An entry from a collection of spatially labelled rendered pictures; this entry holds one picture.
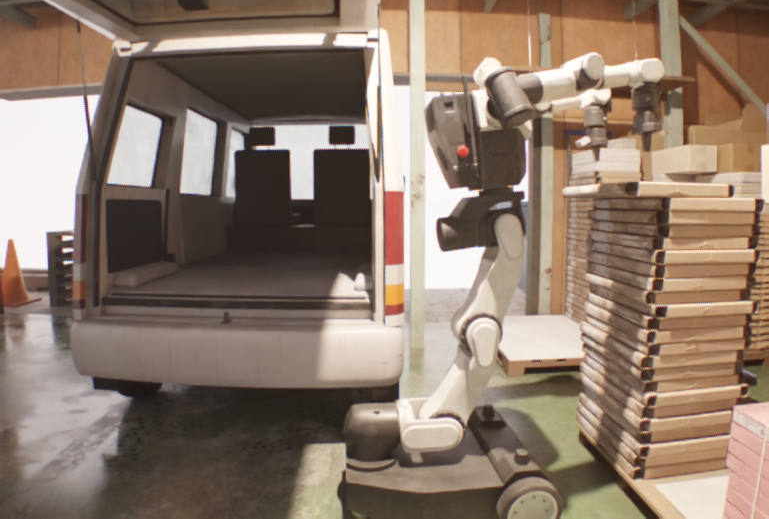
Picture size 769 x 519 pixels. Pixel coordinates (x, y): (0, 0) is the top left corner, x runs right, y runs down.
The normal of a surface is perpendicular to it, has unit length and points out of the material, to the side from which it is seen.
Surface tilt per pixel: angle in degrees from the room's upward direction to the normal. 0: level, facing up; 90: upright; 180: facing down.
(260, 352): 87
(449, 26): 90
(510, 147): 101
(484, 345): 90
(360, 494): 90
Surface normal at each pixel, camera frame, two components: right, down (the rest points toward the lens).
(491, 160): 0.09, 0.25
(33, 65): 0.01, 0.05
